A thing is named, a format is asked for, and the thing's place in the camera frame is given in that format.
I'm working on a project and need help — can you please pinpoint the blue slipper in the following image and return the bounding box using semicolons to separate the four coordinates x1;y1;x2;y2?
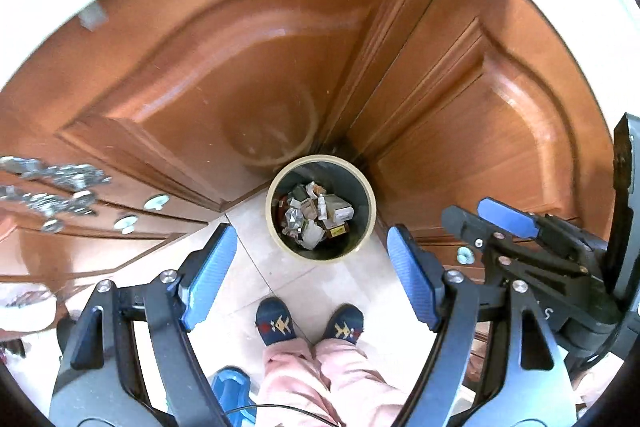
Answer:
322;303;364;345
255;297;296;347

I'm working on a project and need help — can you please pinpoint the right blue slipper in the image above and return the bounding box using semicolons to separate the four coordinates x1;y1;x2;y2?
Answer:
322;303;364;345

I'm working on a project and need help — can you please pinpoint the left blue slipper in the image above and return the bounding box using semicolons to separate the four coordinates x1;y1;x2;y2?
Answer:
255;297;296;347

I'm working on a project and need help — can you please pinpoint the beige rimmed trash bin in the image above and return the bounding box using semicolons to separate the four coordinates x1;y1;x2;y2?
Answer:
266;155;376;262

